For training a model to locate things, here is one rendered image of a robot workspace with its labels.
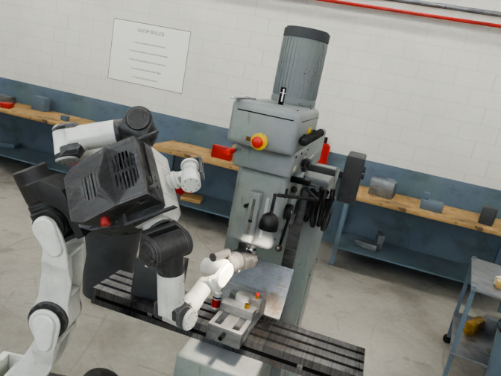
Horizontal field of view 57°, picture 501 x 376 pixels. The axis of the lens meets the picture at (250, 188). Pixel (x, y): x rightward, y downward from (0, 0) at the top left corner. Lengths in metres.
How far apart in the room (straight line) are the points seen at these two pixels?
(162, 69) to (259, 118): 5.14
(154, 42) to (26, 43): 2.15
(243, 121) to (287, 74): 0.43
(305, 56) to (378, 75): 4.05
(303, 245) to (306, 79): 0.83
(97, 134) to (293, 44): 0.89
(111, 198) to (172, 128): 5.27
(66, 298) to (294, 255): 1.11
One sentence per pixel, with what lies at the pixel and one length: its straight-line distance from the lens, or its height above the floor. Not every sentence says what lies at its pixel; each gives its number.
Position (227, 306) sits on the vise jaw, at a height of 1.02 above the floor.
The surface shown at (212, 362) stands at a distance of 1.99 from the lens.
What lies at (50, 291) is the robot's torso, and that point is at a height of 1.12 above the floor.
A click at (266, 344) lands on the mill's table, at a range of 2.02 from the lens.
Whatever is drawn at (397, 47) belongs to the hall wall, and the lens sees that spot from 6.04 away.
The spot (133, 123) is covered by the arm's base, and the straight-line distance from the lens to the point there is 1.59.
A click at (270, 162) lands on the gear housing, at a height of 1.68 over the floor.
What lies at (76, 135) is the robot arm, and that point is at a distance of 1.67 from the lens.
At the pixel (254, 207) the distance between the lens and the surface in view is 1.79.
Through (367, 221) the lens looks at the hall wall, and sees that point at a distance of 6.20.
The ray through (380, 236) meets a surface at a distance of 5.77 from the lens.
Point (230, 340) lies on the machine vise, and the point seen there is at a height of 0.95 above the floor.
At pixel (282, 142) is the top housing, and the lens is 1.63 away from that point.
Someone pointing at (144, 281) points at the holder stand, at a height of 1.00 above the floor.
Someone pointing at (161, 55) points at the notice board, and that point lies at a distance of 6.75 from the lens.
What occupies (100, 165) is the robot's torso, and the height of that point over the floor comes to 1.63.
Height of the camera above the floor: 1.99
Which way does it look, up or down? 14 degrees down
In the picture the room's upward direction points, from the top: 11 degrees clockwise
